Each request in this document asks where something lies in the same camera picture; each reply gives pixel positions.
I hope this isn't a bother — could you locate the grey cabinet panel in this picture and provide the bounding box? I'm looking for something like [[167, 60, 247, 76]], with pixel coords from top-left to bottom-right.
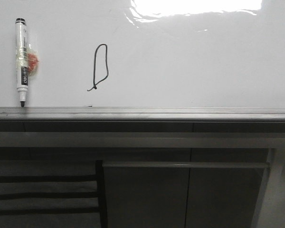
[[104, 167, 263, 228]]

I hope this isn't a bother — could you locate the grey whiteboard tray ledge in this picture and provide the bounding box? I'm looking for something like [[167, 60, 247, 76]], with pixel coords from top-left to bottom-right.
[[0, 107, 285, 123]]

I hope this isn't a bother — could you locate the white whiteboard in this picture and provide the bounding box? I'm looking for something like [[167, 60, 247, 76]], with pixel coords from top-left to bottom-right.
[[0, 0, 285, 108]]

